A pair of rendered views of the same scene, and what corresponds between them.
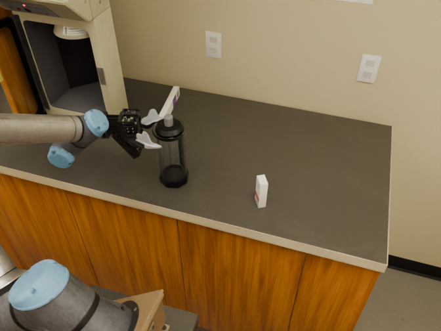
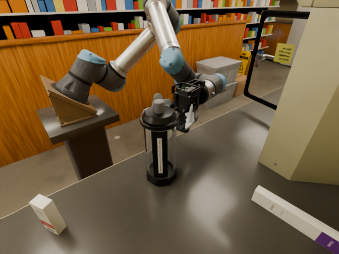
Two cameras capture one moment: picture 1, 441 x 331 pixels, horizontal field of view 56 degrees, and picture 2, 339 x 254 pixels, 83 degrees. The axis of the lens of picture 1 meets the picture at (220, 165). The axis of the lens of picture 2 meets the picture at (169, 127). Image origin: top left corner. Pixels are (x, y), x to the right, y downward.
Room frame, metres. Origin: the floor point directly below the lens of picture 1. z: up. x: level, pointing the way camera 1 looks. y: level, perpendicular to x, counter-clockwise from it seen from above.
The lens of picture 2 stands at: (1.32, -0.19, 1.42)
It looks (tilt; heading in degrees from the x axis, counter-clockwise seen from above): 34 degrees down; 125
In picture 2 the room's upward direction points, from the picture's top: straight up
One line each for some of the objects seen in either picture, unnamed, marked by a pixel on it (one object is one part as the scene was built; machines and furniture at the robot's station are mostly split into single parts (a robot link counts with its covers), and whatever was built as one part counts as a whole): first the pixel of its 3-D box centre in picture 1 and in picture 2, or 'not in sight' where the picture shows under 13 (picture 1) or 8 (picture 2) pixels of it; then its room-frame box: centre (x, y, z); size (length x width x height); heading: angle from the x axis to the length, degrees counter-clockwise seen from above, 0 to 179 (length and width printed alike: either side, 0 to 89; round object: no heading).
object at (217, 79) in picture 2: not in sight; (211, 85); (1.06, 0.47, 1.15); 0.11 x 0.09 x 0.08; 87
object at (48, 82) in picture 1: (84, 56); not in sight; (1.46, 0.52, 1.19); 0.26 x 0.24 x 0.35; 72
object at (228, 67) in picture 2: not in sight; (217, 72); (0.26, 2.66, 0.49); 0.60 x 0.42 x 0.33; 72
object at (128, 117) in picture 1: (122, 125); (189, 97); (1.05, 0.31, 1.17); 0.12 x 0.08 x 0.09; 87
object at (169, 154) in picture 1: (171, 153); (160, 146); (1.04, 0.16, 1.06); 0.11 x 0.11 x 0.21
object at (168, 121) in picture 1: (168, 125); (159, 112); (1.04, 0.16, 1.18); 0.09 x 0.09 x 0.07
